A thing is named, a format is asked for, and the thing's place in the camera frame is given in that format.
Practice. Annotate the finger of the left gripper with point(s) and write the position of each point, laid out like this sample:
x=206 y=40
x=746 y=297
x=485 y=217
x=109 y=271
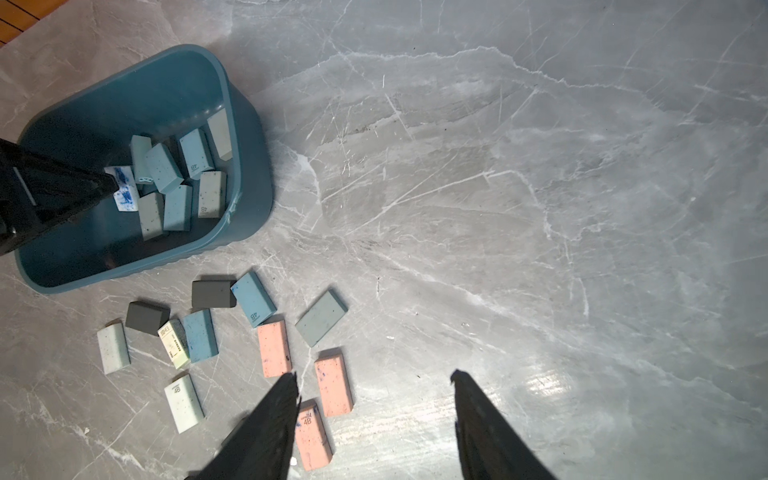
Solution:
x=39 y=193

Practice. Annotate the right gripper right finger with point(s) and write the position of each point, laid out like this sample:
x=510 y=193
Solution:
x=488 y=446

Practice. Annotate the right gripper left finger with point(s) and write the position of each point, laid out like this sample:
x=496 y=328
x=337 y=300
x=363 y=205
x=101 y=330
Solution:
x=261 y=445

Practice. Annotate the white blue stained eraser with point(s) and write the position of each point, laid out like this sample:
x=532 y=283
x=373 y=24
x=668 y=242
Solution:
x=126 y=197

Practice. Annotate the teal eraser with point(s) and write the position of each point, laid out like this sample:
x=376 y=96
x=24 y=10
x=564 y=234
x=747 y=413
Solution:
x=140 y=146

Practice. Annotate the grey green eraser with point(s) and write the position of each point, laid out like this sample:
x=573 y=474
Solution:
x=151 y=211

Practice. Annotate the pink eraser low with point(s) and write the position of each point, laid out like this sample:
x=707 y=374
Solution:
x=311 y=437

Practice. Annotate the white eraser 4B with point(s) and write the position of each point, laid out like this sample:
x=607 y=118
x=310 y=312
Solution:
x=184 y=403

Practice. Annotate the pink eraser right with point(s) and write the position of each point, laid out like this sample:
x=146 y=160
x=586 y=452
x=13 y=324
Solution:
x=335 y=392

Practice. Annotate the pink eraser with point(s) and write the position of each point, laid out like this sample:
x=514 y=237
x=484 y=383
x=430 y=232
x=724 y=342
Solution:
x=335 y=392
x=274 y=349

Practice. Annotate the pink eraser upper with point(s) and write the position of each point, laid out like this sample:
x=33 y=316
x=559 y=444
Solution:
x=274 y=349

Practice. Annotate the white sleeved eraser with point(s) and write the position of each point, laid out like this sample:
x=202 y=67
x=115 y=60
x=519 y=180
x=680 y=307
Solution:
x=173 y=338

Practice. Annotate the blue eraser beside dark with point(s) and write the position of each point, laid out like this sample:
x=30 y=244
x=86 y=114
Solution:
x=253 y=298

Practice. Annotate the dark grey eraser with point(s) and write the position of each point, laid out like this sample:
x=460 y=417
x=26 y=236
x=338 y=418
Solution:
x=208 y=294
x=146 y=317

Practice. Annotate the white eraser upper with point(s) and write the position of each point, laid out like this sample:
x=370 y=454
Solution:
x=113 y=348

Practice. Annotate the dark grey eraser upper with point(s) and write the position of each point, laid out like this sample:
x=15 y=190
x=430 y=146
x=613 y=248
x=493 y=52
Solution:
x=146 y=317

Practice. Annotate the teal plastic storage box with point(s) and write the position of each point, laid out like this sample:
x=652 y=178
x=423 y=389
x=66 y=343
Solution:
x=162 y=97

